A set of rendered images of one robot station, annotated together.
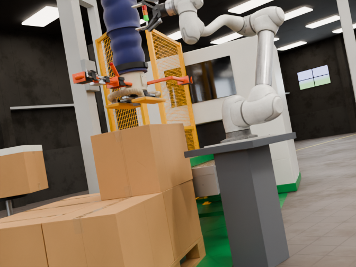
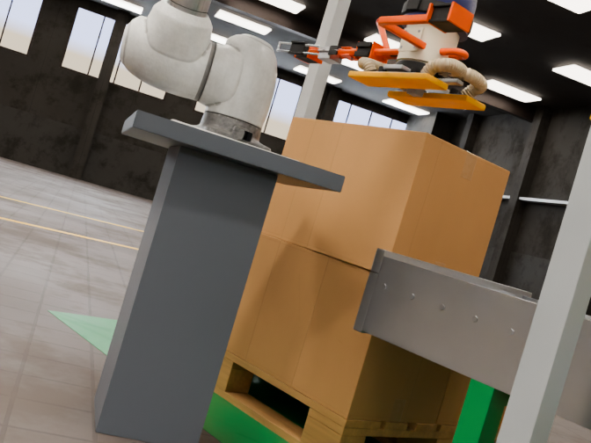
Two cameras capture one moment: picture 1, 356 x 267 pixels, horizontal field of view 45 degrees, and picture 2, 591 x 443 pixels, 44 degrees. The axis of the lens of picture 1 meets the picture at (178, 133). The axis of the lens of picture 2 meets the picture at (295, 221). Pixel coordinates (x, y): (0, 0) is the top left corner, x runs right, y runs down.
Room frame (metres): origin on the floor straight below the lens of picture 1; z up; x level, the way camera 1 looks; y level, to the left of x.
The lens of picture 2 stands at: (3.79, -1.87, 0.62)
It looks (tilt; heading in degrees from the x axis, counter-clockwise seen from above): 0 degrees down; 121
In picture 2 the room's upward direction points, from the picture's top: 17 degrees clockwise
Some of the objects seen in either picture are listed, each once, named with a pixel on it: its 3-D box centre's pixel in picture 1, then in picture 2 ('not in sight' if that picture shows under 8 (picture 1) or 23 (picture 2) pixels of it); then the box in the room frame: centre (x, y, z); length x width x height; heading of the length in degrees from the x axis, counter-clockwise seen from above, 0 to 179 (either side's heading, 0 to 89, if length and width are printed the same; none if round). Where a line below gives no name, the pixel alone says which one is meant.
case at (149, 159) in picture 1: (145, 159); (378, 203); (2.81, 0.24, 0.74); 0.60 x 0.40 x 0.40; 160
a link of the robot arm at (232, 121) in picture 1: (236, 113); (241, 78); (2.63, -0.37, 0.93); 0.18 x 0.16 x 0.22; 46
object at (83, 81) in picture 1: (82, 78); (310, 54); (2.26, 0.45, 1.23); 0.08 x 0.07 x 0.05; 160
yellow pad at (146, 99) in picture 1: (149, 98); (397, 76); (2.79, 0.15, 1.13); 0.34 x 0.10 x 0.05; 160
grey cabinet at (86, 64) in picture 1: (90, 76); not in sight; (4.17, 0.75, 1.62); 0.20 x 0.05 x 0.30; 162
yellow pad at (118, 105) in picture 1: (123, 104); (435, 96); (2.86, 0.32, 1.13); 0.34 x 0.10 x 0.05; 160
